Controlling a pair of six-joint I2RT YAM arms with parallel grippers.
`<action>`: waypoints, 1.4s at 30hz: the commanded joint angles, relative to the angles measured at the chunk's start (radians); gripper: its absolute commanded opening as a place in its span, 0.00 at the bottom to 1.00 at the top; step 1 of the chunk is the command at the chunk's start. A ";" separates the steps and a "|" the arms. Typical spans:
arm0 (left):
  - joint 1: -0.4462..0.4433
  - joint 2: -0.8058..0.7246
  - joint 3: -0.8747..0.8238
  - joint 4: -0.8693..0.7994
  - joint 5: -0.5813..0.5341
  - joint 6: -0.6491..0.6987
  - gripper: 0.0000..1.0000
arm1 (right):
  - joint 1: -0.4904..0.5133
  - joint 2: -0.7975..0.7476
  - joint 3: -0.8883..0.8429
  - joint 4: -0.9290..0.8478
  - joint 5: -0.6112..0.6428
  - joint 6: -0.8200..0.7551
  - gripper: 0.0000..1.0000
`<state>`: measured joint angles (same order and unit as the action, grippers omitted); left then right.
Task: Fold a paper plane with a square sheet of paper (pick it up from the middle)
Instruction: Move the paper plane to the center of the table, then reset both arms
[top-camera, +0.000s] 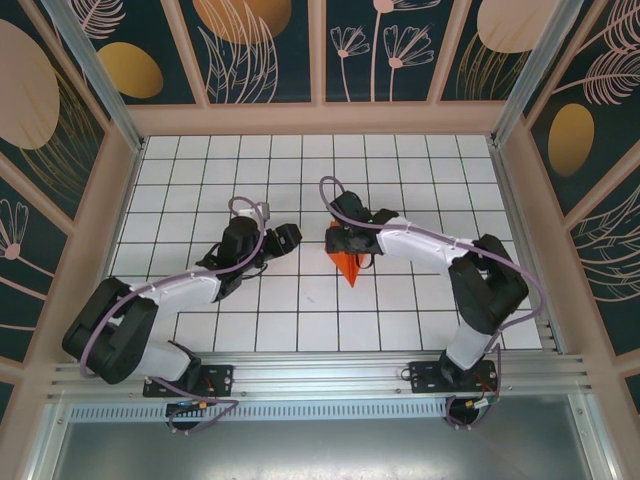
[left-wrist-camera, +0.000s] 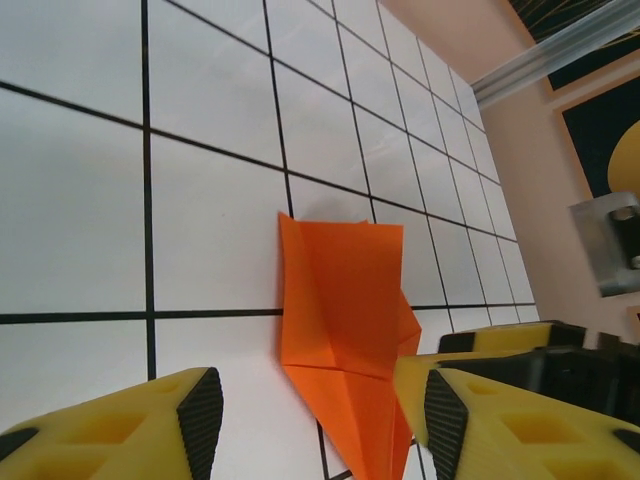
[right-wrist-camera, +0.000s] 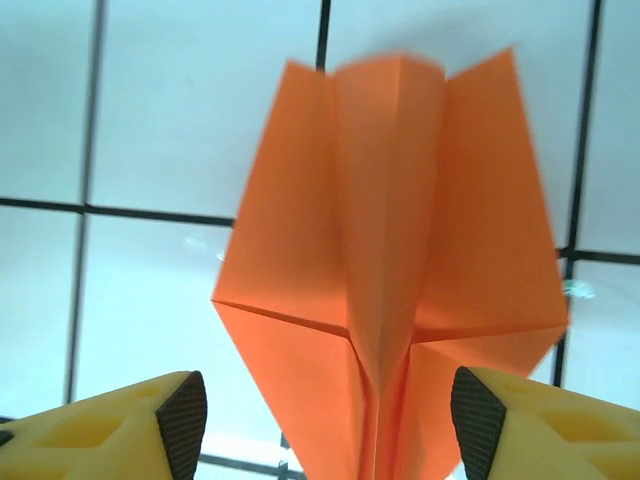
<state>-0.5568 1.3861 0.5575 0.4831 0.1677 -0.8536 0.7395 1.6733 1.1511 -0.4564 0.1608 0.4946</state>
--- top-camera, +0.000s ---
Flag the orange paper sheet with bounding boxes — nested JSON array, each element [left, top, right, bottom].
[[327, 217, 362, 290]]

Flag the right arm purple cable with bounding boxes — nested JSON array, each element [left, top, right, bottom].
[[318, 175, 547, 431]]

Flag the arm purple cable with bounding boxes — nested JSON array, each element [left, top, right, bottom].
[[79, 195, 267, 436], [318, 175, 547, 431]]

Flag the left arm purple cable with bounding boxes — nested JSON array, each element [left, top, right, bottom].
[[79, 195, 267, 436]]

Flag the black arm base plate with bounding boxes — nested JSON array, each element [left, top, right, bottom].
[[408, 360, 500, 396], [142, 363, 235, 399]]

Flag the aluminium mounting rail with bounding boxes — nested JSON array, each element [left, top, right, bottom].
[[47, 353, 596, 401]]

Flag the aluminium side rail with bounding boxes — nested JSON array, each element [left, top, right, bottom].
[[488, 142, 569, 354]]

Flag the slotted metal cable duct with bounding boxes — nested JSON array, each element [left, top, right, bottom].
[[69, 404, 451, 421]]

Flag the aluminium frame post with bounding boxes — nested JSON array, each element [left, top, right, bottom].
[[39, 0, 146, 154], [489, 0, 591, 146]]

